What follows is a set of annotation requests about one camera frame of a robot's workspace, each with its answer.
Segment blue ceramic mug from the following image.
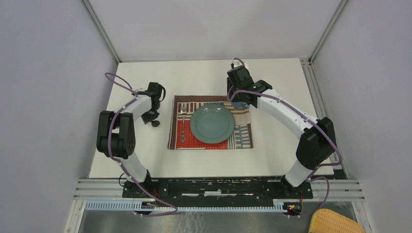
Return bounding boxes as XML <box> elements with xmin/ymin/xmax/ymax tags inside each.
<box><xmin>232</xmin><ymin>102</ymin><xmax>249</xmax><ymax>109</ymax></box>

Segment aluminium frame rails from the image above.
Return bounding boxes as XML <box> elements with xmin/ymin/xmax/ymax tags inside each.
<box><xmin>74</xmin><ymin>59</ymin><xmax>373</xmax><ymax>233</ymax></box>

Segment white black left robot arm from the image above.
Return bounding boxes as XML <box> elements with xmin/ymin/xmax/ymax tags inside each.
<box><xmin>97</xmin><ymin>82</ymin><xmax>166</xmax><ymax>198</ymax></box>

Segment teal ceramic plate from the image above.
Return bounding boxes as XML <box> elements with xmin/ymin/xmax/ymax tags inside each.
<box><xmin>189</xmin><ymin>103</ymin><xmax>235</xmax><ymax>144</ymax></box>

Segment striped patchwork placemat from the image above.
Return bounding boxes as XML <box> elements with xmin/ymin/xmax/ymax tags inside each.
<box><xmin>168</xmin><ymin>96</ymin><xmax>254</xmax><ymax>150</ymax></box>

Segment ornate silver fork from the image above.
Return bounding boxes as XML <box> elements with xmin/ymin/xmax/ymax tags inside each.
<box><xmin>180</xmin><ymin>103</ymin><xmax>187</xmax><ymax>143</ymax></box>

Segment white slotted cable duct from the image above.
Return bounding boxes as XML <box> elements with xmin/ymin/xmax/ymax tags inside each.
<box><xmin>85</xmin><ymin>200</ymin><xmax>287</xmax><ymax>213</ymax></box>

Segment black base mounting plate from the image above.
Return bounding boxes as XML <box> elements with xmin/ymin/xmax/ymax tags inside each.
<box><xmin>121</xmin><ymin>176</ymin><xmax>314</xmax><ymax>208</ymax></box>

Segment black spoon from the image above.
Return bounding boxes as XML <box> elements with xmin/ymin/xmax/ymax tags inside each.
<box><xmin>151</xmin><ymin>120</ymin><xmax>160</xmax><ymax>127</ymax></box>

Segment yellow woven basket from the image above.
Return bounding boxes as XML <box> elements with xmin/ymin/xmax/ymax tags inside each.
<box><xmin>309</xmin><ymin>208</ymin><xmax>365</xmax><ymax>233</ymax></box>

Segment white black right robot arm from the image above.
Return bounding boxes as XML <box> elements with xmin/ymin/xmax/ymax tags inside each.
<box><xmin>227</xmin><ymin>64</ymin><xmax>338</xmax><ymax>198</ymax></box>

